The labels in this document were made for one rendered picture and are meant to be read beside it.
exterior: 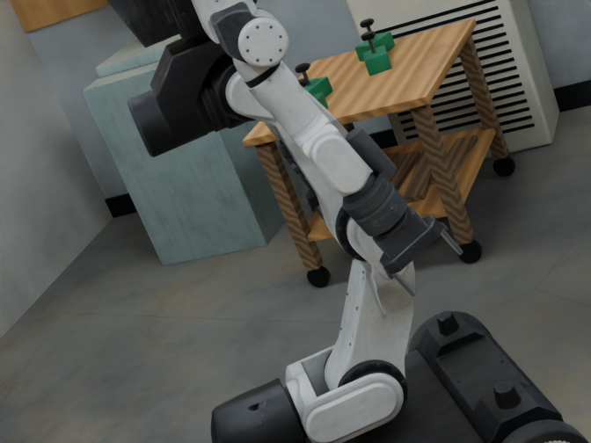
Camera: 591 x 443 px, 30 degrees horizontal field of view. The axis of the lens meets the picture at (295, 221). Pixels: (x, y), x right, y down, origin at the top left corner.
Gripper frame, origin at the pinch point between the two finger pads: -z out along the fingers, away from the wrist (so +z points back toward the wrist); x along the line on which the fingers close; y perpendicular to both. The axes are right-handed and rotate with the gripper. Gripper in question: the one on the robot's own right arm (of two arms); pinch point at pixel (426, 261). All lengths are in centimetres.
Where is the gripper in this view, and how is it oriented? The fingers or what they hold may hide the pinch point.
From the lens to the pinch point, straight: 192.1
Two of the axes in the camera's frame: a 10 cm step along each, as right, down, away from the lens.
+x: 7.4, -6.7, -0.6
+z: -6.5, -6.9, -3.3
